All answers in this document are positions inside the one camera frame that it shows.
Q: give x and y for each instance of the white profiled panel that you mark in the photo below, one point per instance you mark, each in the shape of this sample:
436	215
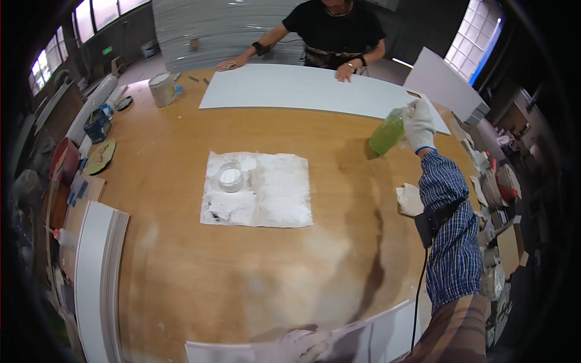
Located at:
381	331

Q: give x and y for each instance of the person's right hand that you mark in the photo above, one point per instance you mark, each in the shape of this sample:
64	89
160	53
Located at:
420	127

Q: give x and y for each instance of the person's left hand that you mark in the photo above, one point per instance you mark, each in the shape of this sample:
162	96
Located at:
295	347

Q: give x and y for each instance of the person's body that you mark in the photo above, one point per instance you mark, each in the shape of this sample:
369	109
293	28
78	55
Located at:
454	331

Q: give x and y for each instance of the white glue bottle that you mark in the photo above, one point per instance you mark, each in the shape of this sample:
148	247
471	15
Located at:
67	238

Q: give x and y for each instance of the person's right fingers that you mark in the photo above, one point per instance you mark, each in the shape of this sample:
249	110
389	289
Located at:
414	115

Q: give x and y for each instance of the white paint bucket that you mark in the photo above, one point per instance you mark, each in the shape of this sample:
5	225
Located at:
162	90

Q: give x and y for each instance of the green translucent plastic bottle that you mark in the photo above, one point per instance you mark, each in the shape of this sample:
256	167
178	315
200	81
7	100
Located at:
386	134

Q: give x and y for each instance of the leaning white board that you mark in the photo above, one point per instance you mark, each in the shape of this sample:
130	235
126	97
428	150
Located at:
442	86

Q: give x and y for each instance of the clear round container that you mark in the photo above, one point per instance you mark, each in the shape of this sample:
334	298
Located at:
231	178

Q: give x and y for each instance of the heap of clutter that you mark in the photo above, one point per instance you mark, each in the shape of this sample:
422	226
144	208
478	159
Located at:
492	190

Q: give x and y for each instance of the black wrist band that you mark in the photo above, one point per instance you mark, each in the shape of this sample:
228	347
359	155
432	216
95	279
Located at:
438	220

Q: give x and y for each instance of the long white tube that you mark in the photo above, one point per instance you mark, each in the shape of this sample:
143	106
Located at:
93	106

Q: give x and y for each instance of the red round bin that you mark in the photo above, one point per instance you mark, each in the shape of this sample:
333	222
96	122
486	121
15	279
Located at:
66	159

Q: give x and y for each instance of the stack of white mouldings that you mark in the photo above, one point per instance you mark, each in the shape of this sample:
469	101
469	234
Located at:
93	281

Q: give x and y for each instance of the blue box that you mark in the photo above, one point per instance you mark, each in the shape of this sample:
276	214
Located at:
97	127

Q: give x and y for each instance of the white crumpled rag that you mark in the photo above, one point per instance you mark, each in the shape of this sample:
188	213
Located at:
409	200

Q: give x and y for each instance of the stack of wrapped panels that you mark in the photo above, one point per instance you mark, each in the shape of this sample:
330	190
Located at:
218	31

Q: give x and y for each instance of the person's left fingers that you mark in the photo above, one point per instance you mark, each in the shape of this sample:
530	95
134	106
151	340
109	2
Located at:
317	342

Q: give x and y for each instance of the large white board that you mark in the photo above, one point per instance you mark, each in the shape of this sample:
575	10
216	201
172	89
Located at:
308	88

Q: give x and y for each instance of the white stained plastic sheet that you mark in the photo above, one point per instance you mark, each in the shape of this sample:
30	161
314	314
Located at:
281	190

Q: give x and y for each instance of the yellow-green round plate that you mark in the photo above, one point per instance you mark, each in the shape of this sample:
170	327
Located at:
100	157

